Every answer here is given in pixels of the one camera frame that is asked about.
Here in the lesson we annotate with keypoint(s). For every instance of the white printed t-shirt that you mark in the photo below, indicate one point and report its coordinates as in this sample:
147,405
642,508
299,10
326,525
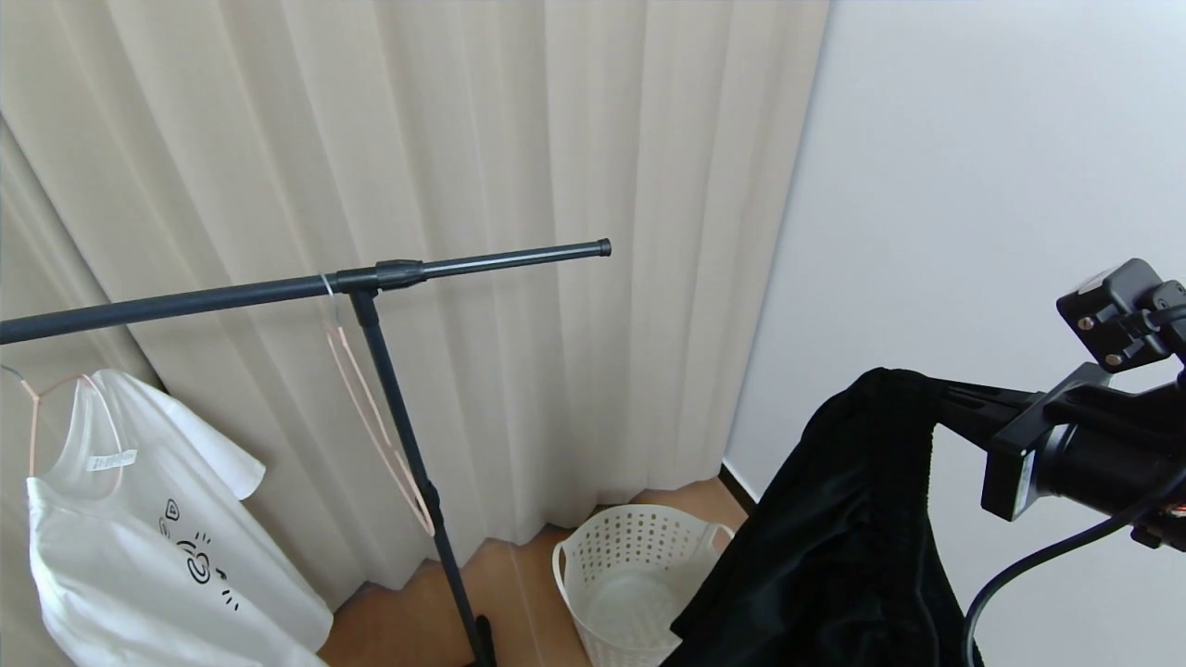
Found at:
139,574

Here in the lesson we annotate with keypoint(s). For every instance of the beige curtain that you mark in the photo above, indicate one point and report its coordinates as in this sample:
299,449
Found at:
510,120

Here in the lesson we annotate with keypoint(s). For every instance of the black garment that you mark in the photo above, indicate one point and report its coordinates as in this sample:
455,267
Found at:
834,537

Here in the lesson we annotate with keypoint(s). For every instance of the white laundry basket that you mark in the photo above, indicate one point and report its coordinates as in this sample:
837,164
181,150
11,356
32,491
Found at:
639,547

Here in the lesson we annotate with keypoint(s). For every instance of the black clothes rack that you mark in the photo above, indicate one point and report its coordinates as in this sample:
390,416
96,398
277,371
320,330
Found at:
232,296

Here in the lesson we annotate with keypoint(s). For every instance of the pink clothes hanger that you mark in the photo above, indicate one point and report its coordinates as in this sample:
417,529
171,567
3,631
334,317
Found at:
33,417
375,421

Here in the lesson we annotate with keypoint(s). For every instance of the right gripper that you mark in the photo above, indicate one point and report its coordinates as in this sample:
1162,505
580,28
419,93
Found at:
1093,454

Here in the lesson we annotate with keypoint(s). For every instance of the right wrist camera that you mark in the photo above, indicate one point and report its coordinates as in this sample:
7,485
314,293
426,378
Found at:
1112,315

